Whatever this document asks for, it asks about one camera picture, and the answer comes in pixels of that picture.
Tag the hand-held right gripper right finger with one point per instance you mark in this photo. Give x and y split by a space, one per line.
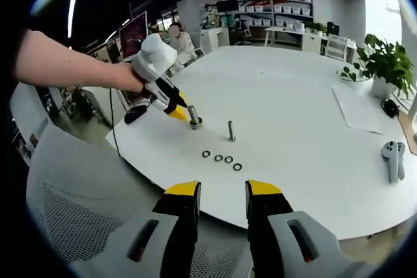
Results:
270 203

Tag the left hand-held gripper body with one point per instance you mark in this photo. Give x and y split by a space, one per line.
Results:
156 55

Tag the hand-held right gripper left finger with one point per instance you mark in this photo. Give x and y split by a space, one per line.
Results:
176 222

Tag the large steel threaded stud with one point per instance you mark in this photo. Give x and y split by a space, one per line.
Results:
193 114

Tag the small black washer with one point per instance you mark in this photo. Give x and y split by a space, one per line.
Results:
203 154
233 166
225 159
215 158

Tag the small steel threaded stud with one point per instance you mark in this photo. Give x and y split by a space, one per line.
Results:
231 130

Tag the person's left hand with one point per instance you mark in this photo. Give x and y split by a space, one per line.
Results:
125 76

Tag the black computer mouse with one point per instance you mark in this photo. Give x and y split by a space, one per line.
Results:
135 115

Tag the white-framed red screen monitor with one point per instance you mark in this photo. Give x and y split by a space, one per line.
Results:
132 35

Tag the small dark screen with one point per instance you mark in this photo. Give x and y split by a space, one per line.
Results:
113 49

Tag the white counter block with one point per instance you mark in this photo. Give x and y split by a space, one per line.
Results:
213 40

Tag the black screen on stand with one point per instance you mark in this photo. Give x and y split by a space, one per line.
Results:
227 6

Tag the curved ceiling light strip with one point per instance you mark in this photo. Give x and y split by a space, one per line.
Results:
74 1

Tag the white mesh office chair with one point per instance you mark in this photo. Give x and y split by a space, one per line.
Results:
81 177

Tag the grey handheld controller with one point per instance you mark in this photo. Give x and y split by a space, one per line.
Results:
401 157
390 161

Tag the white trestle table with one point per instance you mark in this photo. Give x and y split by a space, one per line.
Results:
283 30

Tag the white paper sheets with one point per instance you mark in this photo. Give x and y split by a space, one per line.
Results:
355 107

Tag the shelf with white bins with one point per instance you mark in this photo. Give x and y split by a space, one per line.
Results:
280 8

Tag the small black device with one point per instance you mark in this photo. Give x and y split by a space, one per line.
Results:
389 107

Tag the small green cabinet plants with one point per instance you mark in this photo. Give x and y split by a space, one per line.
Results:
316 27

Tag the white slatted chair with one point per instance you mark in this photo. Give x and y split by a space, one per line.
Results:
336 47

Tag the green plant in white pot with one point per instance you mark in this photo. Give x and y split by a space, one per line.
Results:
384 60

